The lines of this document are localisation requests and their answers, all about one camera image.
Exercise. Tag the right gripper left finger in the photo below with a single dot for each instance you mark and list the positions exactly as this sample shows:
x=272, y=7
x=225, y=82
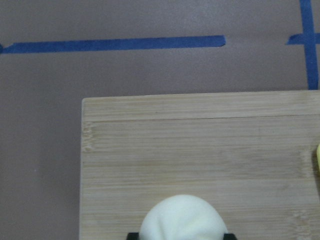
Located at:
x=132, y=236

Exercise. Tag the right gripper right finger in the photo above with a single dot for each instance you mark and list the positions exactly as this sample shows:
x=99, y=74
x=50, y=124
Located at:
x=229, y=236

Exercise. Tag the bamboo cutting board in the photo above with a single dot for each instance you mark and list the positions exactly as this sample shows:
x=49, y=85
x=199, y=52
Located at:
x=252, y=155

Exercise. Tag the yellow plastic knife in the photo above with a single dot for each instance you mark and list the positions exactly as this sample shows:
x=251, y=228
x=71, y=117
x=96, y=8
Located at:
x=318, y=157

